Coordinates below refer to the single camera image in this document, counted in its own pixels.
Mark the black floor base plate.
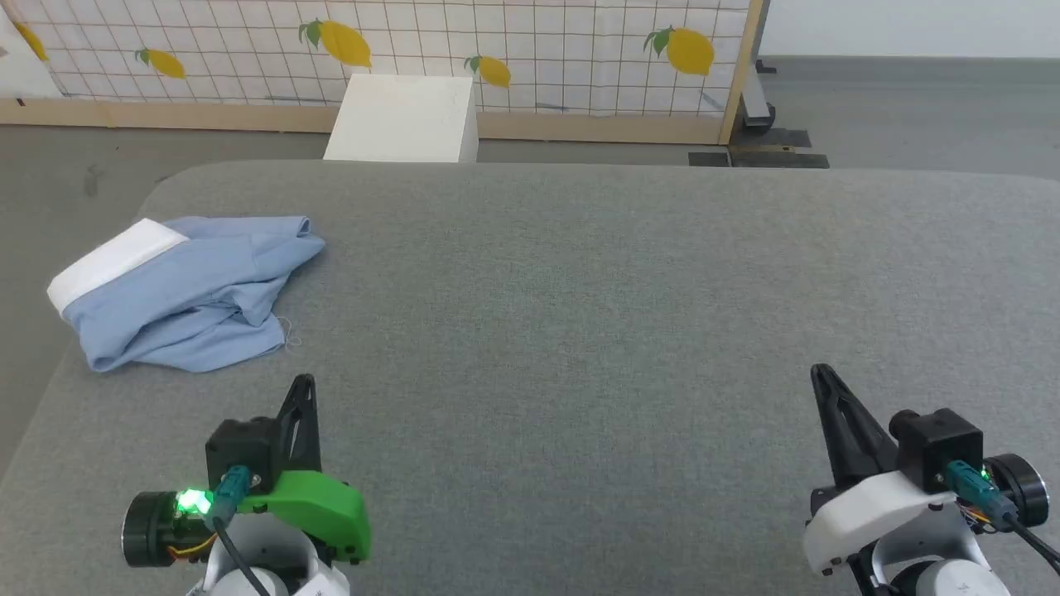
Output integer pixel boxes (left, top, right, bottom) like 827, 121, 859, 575
687, 128, 830, 170

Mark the grey metal partition leg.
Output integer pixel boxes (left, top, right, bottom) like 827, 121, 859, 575
741, 58, 779, 133

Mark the white board panel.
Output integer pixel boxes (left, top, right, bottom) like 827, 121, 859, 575
0, 8, 64, 99

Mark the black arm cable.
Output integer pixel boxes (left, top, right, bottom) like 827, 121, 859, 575
947, 461, 1060, 574
207, 465, 276, 596

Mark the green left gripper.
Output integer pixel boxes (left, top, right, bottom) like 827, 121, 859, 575
123, 374, 372, 570

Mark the white box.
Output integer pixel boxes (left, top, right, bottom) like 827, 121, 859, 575
323, 73, 479, 163

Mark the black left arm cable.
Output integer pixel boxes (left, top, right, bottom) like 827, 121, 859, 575
207, 465, 276, 596

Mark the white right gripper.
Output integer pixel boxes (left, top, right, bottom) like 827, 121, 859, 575
802, 364, 1049, 577

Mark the lemon print partition screen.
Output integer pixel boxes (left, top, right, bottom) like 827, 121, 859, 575
0, 0, 767, 147

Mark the grey fabric sofa seat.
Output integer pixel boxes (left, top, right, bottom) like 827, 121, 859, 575
0, 160, 1060, 596

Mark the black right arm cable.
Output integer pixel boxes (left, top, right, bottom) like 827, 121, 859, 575
947, 461, 1060, 574

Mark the light blue polo shirt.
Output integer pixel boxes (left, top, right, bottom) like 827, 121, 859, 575
47, 215, 326, 373

